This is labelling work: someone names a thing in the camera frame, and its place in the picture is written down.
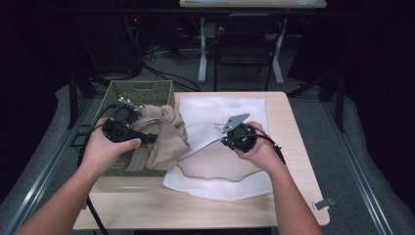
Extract green woven basket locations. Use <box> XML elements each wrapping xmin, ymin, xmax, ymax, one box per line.
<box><xmin>94</xmin><ymin>79</ymin><xmax>175</xmax><ymax>178</ymax></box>

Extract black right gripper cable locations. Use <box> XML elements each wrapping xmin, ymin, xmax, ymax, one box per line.
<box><xmin>253</xmin><ymin>126</ymin><xmax>287</xmax><ymax>165</ymax></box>

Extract black folding chair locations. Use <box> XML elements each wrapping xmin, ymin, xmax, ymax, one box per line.
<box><xmin>213</xmin><ymin>13</ymin><xmax>287</xmax><ymax>92</ymax></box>

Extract grey metal table clip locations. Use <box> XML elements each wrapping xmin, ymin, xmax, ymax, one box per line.
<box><xmin>312</xmin><ymin>196</ymin><xmax>336</xmax><ymax>212</ymax></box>

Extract beige garment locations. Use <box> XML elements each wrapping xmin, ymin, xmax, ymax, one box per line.
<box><xmin>125</xmin><ymin>104</ymin><xmax>192</xmax><ymax>173</ymax></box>

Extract black equipment with red light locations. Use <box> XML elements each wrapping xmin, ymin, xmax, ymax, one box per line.
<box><xmin>94</xmin><ymin>13</ymin><xmax>145</xmax><ymax>74</ymax></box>

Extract person's left hand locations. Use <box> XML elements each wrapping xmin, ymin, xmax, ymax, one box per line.
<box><xmin>79</xmin><ymin>117</ymin><xmax>142</xmax><ymax>175</ymax></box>

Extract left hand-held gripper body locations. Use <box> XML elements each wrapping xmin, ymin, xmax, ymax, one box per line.
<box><xmin>102</xmin><ymin>95</ymin><xmax>145</xmax><ymax>144</ymax></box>

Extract white mesh laundry bag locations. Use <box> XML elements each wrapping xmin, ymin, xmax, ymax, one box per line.
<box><xmin>162</xmin><ymin>96</ymin><xmax>274</xmax><ymax>202</ymax></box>

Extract black floor bracket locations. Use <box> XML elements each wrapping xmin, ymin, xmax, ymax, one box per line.
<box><xmin>69</xmin><ymin>123</ymin><xmax>91</xmax><ymax>148</ymax></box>

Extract black floor cables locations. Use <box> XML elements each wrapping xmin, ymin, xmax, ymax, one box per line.
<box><xmin>141</xmin><ymin>43</ymin><xmax>202</xmax><ymax>92</ymax></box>

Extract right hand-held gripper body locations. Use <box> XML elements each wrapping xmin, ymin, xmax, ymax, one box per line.
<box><xmin>220</xmin><ymin>113</ymin><xmax>258</xmax><ymax>154</ymax></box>

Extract black metal stand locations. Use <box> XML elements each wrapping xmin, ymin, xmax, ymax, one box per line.
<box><xmin>287</xmin><ymin>70</ymin><xmax>346</xmax><ymax>133</ymax></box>
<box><xmin>67</xmin><ymin>70</ymin><xmax>109</xmax><ymax>130</ymax></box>

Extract person's right hand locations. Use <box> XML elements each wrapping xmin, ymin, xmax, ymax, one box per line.
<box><xmin>234</xmin><ymin>120</ymin><xmax>285</xmax><ymax>174</ymax></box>

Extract white-legged wooden desk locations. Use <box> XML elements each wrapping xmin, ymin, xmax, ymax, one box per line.
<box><xmin>179</xmin><ymin>0</ymin><xmax>327</xmax><ymax>85</ymax></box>

